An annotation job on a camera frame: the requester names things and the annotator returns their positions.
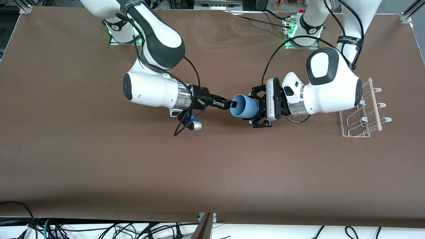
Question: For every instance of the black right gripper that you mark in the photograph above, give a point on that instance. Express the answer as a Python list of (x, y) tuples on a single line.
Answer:
[(201, 93)]

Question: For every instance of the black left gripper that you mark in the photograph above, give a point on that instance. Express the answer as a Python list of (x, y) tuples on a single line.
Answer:
[(282, 104)]

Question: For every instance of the blue plastic cup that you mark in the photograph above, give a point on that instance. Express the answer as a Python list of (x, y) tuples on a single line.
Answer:
[(247, 106)]

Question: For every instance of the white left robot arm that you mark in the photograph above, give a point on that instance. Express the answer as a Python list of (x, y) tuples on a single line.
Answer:
[(328, 93)]

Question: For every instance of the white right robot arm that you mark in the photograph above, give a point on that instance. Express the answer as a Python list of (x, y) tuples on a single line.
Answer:
[(149, 89)]

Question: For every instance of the wooden rack dowel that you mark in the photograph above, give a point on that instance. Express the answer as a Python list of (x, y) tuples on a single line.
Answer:
[(374, 103)]

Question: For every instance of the brown table cover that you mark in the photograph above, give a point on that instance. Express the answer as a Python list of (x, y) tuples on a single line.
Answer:
[(212, 159)]

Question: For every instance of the white power strip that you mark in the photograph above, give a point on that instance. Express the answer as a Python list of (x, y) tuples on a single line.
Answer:
[(217, 6)]

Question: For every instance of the orange object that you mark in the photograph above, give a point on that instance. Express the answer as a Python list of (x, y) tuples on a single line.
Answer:
[(282, 4)]

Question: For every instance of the dark wooden beam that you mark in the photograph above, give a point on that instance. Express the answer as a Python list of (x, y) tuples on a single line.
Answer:
[(203, 230)]

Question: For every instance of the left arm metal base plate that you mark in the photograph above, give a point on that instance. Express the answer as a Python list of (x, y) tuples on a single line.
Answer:
[(302, 47)]

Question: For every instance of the metal table bracket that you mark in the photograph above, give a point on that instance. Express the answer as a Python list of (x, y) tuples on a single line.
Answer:
[(200, 216)]

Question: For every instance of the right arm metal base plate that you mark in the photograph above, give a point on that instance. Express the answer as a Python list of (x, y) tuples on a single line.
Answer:
[(119, 42)]

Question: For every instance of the aluminium frame strut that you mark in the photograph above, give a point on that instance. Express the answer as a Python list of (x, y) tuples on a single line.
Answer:
[(26, 8), (410, 13)]

